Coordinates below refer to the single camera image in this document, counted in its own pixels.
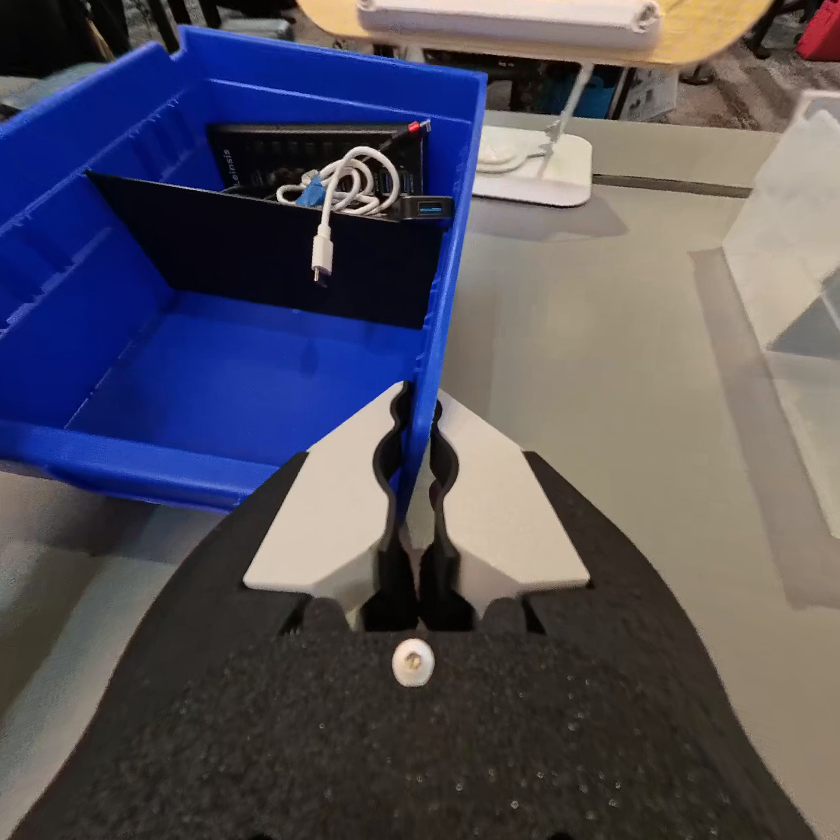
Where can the black rectangular usb hub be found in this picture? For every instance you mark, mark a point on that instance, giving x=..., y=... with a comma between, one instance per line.
x=275, y=148

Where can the dark grey usb adapter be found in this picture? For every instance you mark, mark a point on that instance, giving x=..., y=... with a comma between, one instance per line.
x=426, y=207

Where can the blue plastic bin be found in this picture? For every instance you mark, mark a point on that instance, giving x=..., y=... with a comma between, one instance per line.
x=197, y=394

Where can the clear plastic bin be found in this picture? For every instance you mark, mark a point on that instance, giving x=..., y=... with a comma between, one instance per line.
x=787, y=262

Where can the wooden book stand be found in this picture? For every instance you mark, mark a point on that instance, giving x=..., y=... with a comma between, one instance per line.
x=538, y=177

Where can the black divider panel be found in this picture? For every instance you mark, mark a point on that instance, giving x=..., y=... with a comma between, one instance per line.
x=229, y=249

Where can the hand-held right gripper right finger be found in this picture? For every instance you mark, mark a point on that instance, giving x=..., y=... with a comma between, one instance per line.
x=518, y=518

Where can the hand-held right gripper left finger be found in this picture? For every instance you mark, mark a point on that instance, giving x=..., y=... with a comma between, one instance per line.
x=321, y=525

